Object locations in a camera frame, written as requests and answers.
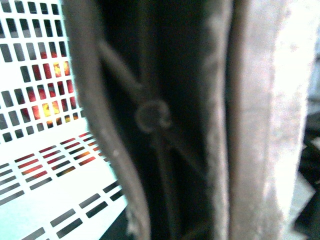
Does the brown basket handle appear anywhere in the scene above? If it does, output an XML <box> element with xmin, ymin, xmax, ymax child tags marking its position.
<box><xmin>62</xmin><ymin>0</ymin><xmax>320</xmax><ymax>240</ymax></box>

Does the light blue plastic basket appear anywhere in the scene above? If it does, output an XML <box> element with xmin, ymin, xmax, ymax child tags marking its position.
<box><xmin>0</xmin><ymin>0</ymin><xmax>128</xmax><ymax>240</ymax></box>

